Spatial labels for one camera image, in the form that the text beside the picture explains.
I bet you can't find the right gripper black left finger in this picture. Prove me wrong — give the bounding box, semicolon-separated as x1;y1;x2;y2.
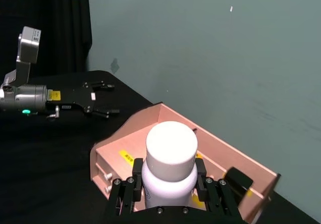
107;158;144;217

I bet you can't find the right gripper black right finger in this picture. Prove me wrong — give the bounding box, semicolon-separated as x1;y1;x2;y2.
195;158;239;217

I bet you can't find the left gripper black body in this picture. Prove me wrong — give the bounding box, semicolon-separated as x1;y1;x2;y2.
46;87;98;114

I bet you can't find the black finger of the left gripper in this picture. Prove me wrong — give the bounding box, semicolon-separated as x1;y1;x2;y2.
86;107;120;120
82;80;115;92

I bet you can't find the white plastic bottle with cap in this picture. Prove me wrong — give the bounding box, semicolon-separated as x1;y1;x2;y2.
141;121;199;209

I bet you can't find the small black block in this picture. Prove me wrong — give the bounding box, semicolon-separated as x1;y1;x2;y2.
223;166;254;200

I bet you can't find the black table cloth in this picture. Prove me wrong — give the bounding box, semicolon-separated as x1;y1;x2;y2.
0;69;321;224

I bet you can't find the black hanging curtain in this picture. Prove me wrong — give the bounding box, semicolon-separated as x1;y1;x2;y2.
0;0;93;84

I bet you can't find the thin dark cable silver plug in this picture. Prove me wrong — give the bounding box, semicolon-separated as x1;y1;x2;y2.
46;105;61;120

